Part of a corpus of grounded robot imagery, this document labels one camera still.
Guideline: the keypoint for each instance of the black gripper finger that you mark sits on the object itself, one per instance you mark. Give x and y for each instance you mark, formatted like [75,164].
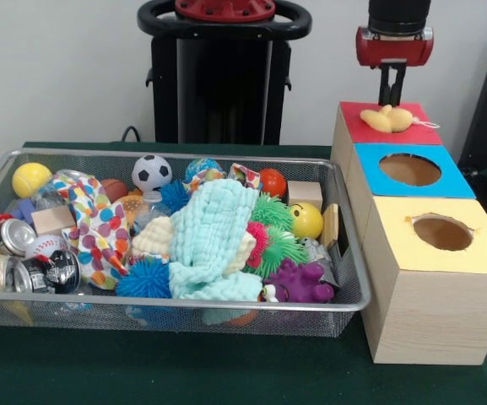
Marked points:
[397,86]
[384,86]

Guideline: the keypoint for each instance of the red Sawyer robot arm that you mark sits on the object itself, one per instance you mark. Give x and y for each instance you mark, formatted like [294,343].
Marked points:
[399,14]

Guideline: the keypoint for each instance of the metal mesh bin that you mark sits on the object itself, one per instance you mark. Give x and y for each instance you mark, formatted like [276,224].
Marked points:
[57,320]

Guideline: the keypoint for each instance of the cream fleece cloth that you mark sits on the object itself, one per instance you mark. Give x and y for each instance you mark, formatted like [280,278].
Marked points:
[152,240]

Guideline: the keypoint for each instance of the dark green table cloth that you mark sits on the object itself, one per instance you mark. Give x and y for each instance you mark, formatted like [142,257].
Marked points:
[184,371]

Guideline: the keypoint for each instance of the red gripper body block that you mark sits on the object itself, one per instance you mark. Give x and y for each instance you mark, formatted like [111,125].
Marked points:
[395,52]

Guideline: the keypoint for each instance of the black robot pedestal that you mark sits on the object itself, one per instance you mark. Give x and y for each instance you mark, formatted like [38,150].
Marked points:
[222,93]

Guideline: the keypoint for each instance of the pink spiky ball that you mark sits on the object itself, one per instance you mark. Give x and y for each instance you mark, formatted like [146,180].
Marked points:
[258,240]

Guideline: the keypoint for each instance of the large blue spiky ball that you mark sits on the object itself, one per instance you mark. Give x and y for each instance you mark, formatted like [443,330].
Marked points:
[144,280]

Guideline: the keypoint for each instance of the purple spiky monster toy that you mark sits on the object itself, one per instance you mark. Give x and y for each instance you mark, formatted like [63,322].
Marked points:
[302,282]

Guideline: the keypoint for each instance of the mint green muslin cloth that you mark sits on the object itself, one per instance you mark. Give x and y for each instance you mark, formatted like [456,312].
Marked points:
[213,236]

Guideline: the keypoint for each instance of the wooden three-hole box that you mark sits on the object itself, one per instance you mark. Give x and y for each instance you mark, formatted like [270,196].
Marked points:
[429,312]

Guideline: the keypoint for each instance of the white baseball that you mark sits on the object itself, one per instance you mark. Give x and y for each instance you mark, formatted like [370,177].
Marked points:
[47,245]

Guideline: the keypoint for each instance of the yellow duck plush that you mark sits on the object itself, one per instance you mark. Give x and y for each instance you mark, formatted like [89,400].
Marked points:
[388,120]

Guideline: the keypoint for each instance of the black and white soccer ball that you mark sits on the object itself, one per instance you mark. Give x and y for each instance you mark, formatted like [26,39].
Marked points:
[151,171]

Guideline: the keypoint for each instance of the yellow tennis ball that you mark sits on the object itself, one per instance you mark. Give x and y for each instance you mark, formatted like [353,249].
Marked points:
[31,179]

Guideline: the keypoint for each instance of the green spiky ball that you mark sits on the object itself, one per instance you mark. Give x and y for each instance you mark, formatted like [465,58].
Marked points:
[272,211]

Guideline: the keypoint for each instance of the yellow smiley ball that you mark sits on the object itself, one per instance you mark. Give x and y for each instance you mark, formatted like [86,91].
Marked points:
[306,219]

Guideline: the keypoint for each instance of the orange-red smooth ball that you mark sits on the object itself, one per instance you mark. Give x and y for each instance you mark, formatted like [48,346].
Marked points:
[272,181]

